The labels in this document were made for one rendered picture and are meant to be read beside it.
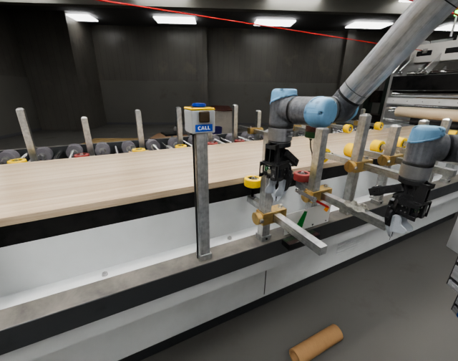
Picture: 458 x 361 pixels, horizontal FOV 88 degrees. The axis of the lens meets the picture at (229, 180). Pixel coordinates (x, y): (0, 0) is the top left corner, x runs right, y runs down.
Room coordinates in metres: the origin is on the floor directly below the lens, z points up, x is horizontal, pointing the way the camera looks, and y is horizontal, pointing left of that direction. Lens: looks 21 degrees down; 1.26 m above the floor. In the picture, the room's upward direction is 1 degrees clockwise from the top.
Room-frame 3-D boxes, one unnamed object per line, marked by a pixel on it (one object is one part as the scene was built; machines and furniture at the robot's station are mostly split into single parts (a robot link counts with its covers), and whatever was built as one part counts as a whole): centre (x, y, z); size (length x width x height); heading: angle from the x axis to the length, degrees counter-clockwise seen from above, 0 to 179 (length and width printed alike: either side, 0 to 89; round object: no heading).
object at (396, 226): (0.66, -0.54, 0.86); 0.06 x 0.03 x 0.09; 27
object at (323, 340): (0.85, -0.47, 0.04); 0.30 x 0.08 x 0.08; 117
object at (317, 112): (0.66, -0.23, 1.22); 0.11 x 0.11 x 0.08; 36
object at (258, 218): (0.84, -0.16, 0.80); 0.13 x 0.06 x 0.05; 117
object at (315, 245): (0.81, -0.20, 0.80); 0.43 x 0.03 x 0.04; 27
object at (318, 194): (0.95, -0.38, 0.85); 0.13 x 0.06 x 0.05; 117
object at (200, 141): (0.71, 0.09, 0.92); 0.05 x 0.04 x 0.45; 117
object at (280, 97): (0.73, -0.16, 1.22); 0.09 x 0.08 x 0.11; 36
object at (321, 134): (0.94, -0.37, 0.90); 0.03 x 0.03 x 0.48; 27
